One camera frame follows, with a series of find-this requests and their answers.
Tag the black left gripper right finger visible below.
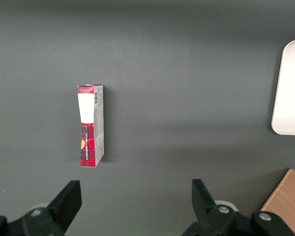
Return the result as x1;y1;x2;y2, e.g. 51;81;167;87
181;178;237;236

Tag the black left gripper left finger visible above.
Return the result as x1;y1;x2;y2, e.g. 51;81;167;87
21;179;83;236

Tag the cream rectangular tray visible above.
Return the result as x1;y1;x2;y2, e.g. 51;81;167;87
271;39;295;136

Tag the wooden drawer cabinet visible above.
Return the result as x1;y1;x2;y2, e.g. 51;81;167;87
260;168;295;236

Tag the red tartan cardboard box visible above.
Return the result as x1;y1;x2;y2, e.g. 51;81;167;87
76;84;105;168

